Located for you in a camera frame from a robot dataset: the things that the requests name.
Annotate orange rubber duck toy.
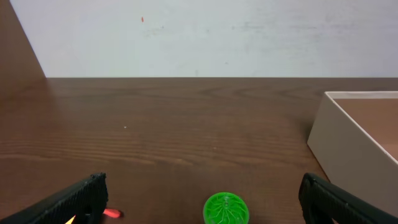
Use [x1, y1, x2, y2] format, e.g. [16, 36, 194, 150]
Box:
[65, 208, 123, 224]

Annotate green ribbed plastic cap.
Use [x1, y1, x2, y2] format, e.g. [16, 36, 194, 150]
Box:
[203, 192, 249, 224]

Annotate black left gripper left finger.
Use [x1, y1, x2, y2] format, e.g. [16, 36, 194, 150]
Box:
[1, 172, 108, 224]

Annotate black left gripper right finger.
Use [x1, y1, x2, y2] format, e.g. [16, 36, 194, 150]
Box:
[298, 173, 397, 224]

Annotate white cardboard box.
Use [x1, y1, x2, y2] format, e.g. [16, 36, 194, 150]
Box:
[307, 91, 397, 216]

